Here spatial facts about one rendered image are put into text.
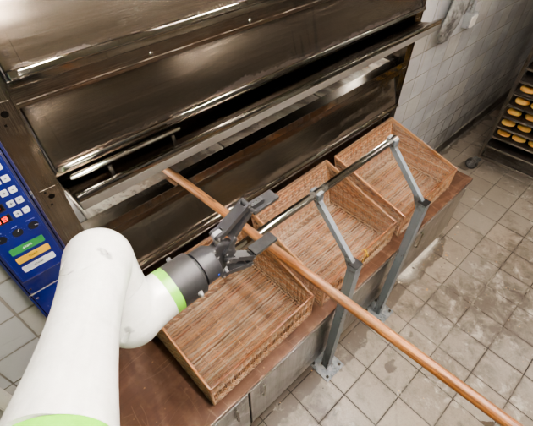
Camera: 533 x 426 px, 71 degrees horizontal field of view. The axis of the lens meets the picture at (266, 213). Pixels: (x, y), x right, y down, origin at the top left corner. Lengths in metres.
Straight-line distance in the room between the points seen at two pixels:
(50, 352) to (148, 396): 1.20
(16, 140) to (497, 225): 3.01
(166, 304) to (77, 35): 0.66
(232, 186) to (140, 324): 1.02
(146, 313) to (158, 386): 0.99
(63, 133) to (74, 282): 0.64
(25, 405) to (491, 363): 2.40
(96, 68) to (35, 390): 0.84
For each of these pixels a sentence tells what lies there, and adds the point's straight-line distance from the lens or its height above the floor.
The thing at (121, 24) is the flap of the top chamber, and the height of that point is 1.75.
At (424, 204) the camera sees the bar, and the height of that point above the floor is 0.95.
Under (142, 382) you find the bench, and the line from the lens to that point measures 1.68.
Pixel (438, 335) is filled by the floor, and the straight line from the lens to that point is 2.54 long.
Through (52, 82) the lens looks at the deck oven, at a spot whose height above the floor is 1.66.
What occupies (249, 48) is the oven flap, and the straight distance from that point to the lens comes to 1.39.
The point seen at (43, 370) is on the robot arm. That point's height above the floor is 1.73.
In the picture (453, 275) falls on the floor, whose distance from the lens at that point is 2.82.
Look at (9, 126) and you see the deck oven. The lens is 1.09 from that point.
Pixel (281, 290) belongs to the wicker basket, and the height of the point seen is 0.59.
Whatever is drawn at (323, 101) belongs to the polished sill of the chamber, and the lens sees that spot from 1.86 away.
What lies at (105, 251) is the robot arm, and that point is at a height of 1.65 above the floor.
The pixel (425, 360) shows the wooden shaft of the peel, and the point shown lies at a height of 1.20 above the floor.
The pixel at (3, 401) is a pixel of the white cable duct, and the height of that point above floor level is 0.68.
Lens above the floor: 2.10
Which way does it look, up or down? 47 degrees down
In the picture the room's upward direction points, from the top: straight up
